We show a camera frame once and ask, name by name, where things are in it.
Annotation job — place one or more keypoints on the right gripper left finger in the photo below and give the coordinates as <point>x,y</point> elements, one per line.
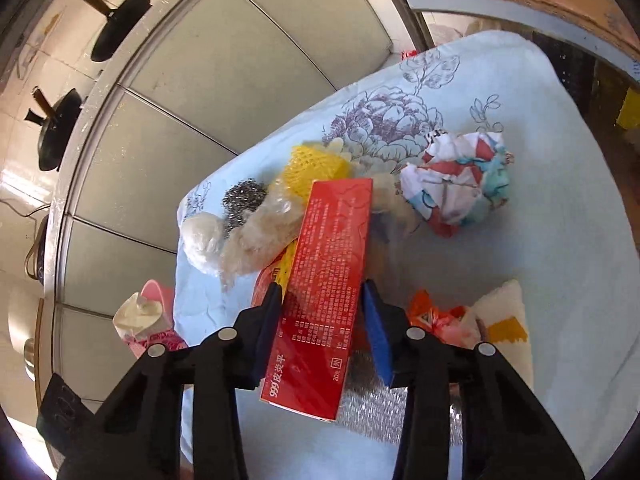
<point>265,319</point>

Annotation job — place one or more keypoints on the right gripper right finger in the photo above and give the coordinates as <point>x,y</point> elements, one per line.
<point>378,321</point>

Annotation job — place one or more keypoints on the red medicine box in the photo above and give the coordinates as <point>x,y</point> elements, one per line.
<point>309,357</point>

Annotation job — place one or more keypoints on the white plastic bag ball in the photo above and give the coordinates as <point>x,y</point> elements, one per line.
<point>203,239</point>

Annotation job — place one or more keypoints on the pink floral paper cup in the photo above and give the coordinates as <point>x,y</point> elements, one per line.
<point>131,325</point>

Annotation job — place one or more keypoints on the colourful paper ball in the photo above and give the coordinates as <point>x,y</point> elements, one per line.
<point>459,181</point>

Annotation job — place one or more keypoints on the yellow foam net lower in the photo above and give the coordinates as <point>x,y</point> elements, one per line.
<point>283,265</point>

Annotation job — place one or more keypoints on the yellow foam net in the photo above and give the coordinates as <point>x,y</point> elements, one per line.
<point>283,265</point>
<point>308,165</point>

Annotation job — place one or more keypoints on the silver glitter scouring cloth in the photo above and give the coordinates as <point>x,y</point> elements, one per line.
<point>367,406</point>

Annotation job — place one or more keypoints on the orange snack wrapper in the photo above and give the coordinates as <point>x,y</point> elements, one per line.
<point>456,326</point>

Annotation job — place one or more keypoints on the crumpled clear plastic wrap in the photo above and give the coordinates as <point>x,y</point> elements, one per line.
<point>265,233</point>

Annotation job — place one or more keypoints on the pink plastic bin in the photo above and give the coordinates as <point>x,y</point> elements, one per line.
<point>157,302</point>

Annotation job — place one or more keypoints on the white yellow sponge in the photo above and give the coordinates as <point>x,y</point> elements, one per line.
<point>499,318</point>

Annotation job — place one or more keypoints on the steel wool scrubber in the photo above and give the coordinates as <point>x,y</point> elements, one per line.
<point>242,200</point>

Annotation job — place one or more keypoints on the light blue floral tablecloth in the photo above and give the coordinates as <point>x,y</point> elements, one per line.
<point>563,234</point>

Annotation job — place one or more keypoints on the yellow foam net upper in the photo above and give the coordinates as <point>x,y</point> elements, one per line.
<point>308,165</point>

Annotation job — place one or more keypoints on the black wok front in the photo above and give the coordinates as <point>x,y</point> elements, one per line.
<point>56,125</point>

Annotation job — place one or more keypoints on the black wok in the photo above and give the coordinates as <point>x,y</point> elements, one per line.
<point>119,23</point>
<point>56,125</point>

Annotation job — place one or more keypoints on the yellow box under shelf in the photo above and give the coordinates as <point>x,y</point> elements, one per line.
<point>629,116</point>

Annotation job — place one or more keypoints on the black wok rear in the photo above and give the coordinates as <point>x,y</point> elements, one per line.
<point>119,23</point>

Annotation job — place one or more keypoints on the cardboard lined shelf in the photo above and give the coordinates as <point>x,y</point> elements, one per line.
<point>599,27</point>

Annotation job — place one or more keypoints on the metal shelf post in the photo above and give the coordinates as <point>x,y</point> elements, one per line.
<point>415,25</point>

